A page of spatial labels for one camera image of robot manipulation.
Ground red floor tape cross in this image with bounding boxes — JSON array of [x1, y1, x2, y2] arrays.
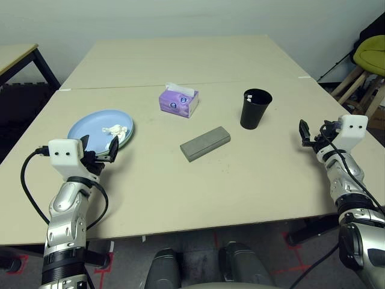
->
[[281, 231, 313, 272], [94, 252, 116, 289]]

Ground purple tissue box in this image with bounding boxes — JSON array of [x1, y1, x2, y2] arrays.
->
[[158, 89, 200, 119]]

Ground thin black pole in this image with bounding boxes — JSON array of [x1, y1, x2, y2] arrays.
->
[[317, 49, 358, 82]]

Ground black plastic cup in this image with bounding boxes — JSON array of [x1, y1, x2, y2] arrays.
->
[[239, 88, 273, 130]]

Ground dark grey left robot leg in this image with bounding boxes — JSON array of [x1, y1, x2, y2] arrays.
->
[[145, 248, 183, 289]]

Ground thin black hanging cable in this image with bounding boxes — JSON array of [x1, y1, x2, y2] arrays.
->
[[290, 240, 340, 289]]

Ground black fabric bag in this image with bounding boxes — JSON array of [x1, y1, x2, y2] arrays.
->
[[359, 13, 385, 46]]

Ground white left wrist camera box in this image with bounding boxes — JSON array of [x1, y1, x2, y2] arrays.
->
[[48, 138, 100, 185]]

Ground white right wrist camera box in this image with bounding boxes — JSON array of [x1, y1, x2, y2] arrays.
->
[[315, 114, 369, 157]]

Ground dark grey robot leg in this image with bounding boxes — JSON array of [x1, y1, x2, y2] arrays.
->
[[145, 248, 183, 289], [218, 241, 275, 289]]

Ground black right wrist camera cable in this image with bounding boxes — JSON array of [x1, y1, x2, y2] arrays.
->
[[319, 123, 385, 215]]

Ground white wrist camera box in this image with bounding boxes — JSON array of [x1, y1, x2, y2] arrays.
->
[[315, 114, 369, 157], [48, 138, 100, 185]]

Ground blue plastic plate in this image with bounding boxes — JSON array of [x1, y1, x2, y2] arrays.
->
[[67, 109, 135, 156]]

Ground white tissue sheet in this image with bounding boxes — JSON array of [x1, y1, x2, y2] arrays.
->
[[165, 81, 195, 96]]

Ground beige side table black frame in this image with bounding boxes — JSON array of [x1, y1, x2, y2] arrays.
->
[[0, 43, 61, 91]]

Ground grey glasses case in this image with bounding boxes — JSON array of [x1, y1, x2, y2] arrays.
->
[[179, 126, 232, 163]]

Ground green seat wooden stool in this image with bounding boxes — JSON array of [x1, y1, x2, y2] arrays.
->
[[330, 34, 385, 121]]

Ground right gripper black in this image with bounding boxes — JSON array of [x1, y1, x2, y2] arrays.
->
[[298, 119, 341, 154]]

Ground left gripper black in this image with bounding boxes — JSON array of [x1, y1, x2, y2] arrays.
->
[[79, 134, 120, 178]]

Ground dark grey right robot leg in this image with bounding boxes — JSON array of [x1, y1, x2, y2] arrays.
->
[[218, 241, 275, 289]]

